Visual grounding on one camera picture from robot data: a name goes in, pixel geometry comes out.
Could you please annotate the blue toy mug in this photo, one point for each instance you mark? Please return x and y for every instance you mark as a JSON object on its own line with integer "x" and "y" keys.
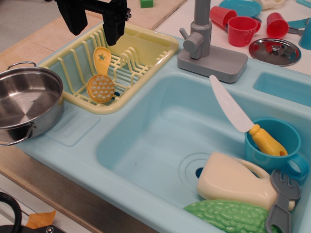
{"x": 293, "y": 164}

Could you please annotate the green block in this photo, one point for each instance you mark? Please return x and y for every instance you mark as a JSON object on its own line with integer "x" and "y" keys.
{"x": 146, "y": 3}

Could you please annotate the teal utensil handle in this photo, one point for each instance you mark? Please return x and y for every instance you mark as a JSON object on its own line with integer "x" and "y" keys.
{"x": 299, "y": 24}

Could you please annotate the red cup lying left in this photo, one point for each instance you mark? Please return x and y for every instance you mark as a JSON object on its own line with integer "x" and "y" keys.
{"x": 221, "y": 16}

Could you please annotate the light blue toy sink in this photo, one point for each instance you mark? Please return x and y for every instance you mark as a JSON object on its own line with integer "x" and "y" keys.
{"x": 143, "y": 158}

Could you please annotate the stainless steel pot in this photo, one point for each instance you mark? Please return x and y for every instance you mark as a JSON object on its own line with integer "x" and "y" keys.
{"x": 31, "y": 102}

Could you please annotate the red cup front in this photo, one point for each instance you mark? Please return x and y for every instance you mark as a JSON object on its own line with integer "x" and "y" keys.
{"x": 241, "y": 30}

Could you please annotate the white yellow toy knife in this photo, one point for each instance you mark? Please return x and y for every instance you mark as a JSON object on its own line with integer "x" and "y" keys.
{"x": 240, "y": 120}

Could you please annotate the black device bottom left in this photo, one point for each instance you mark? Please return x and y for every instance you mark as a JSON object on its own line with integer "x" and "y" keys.
{"x": 23, "y": 229}

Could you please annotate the grey toy fork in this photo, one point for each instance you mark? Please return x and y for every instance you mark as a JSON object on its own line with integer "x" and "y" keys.
{"x": 287, "y": 190}

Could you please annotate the orange tape piece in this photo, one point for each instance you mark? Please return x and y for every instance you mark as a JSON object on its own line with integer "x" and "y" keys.
{"x": 39, "y": 220}

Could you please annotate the grey toy faucet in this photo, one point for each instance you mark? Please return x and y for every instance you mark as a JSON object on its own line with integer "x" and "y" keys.
{"x": 199, "y": 56}

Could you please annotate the green toy vegetable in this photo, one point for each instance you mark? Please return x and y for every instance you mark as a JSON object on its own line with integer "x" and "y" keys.
{"x": 230, "y": 216}

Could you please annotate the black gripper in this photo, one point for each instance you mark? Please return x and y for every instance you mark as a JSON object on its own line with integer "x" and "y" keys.
{"x": 74, "y": 15}

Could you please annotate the cream toy item top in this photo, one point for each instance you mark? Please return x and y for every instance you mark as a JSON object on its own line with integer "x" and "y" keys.
{"x": 269, "y": 4}

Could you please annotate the teal cup at edge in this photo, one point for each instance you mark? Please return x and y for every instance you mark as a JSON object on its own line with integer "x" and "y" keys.
{"x": 305, "y": 40}

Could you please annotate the blue toy plate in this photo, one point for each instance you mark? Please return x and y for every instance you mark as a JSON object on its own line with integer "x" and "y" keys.
{"x": 247, "y": 8}

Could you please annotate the yellow dish brush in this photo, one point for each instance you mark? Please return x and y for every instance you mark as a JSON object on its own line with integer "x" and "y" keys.
{"x": 100, "y": 87}

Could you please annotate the cream toy detergent bottle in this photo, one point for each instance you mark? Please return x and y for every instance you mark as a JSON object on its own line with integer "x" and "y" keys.
{"x": 228, "y": 178}

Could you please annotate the steel pot lid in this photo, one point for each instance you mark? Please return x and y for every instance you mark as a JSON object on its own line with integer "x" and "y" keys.
{"x": 275, "y": 51}

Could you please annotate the yellow dish drying rack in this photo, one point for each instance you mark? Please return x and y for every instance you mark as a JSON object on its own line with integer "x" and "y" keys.
{"x": 137, "y": 56}

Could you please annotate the red cup right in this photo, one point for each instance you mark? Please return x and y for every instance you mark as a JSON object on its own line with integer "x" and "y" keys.
{"x": 277, "y": 27}

